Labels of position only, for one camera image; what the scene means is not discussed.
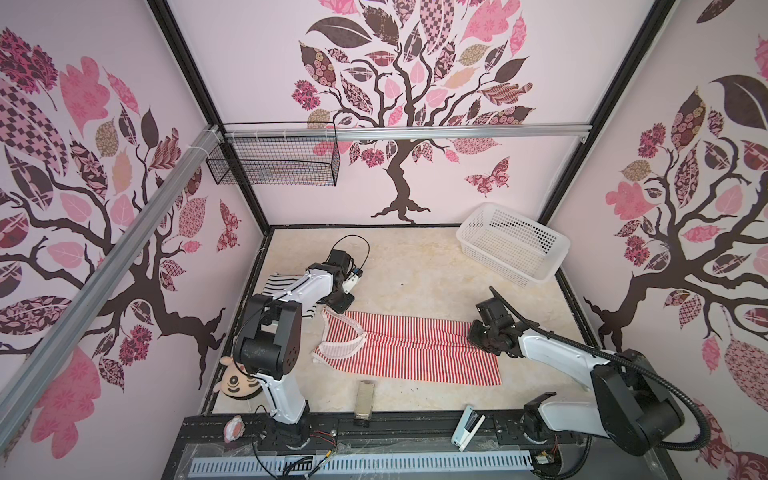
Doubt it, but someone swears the white green handheld device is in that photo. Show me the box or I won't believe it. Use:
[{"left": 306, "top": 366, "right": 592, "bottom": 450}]
[{"left": 451, "top": 406, "right": 486, "bottom": 452}]

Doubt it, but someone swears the silver aluminium rail left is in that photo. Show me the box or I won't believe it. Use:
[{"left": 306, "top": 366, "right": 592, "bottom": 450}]
[{"left": 1, "top": 125, "right": 220, "bottom": 448}]

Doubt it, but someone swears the cartoon face plush toy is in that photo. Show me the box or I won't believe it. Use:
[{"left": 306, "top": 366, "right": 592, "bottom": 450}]
[{"left": 213, "top": 356, "right": 262, "bottom": 401}]

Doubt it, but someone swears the white plastic laundry basket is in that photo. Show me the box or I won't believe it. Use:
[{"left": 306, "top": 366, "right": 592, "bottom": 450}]
[{"left": 456, "top": 203, "right": 571, "bottom": 287}]

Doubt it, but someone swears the black white striped tank top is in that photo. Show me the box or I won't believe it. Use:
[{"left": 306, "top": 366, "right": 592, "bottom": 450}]
[{"left": 262, "top": 274, "right": 322, "bottom": 319}]

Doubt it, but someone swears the black corrugated cable conduit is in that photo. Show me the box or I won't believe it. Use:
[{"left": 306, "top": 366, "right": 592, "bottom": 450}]
[{"left": 488, "top": 286, "right": 712, "bottom": 452}]

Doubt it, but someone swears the red white striped tank top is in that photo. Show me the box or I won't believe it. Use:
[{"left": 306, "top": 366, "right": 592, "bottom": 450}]
[{"left": 312, "top": 309, "right": 502, "bottom": 387}]

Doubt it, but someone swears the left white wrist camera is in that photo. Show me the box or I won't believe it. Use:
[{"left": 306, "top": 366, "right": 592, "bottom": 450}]
[{"left": 342, "top": 267, "right": 363, "bottom": 294}]

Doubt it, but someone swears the small pink round object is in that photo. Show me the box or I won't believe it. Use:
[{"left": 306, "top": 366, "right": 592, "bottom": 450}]
[{"left": 223, "top": 415, "right": 245, "bottom": 443}]

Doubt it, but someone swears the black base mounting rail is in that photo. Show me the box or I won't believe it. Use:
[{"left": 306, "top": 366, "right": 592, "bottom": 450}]
[{"left": 179, "top": 409, "right": 655, "bottom": 457}]

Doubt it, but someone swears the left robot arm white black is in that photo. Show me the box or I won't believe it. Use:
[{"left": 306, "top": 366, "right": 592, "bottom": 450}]
[{"left": 232, "top": 249, "right": 360, "bottom": 443}]

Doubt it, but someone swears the silver aluminium rail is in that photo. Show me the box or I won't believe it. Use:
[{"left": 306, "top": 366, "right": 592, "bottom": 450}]
[
  {"left": 1, "top": 125, "right": 220, "bottom": 448},
  {"left": 225, "top": 123, "right": 592, "bottom": 141}
]

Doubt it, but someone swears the small tan rectangular device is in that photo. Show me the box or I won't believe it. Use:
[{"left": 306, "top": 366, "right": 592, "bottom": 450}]
[{"left": 353, "top": 380, "right": 376, "bottom": 427}]

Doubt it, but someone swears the silver aluminium rail back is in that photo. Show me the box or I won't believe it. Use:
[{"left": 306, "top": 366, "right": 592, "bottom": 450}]
[{"left": 225, "top": 123, "right": 592, "bottom": 141}]

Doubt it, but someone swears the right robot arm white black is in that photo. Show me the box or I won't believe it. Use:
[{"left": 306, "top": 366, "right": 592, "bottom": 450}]
[{"left": 468, "top": 292, "right": 685, "bottom": 456}]

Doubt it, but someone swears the white slotted cable duct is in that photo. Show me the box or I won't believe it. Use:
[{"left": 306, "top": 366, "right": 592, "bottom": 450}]
[{"left": 186, "top": 451, "right": 533, "bottom": 479}]

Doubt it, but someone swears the black wire mesh basket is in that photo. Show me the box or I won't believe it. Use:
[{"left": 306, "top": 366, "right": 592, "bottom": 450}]
[{"left": 206, "top": 120, "right": 341, "bottom": 187}]

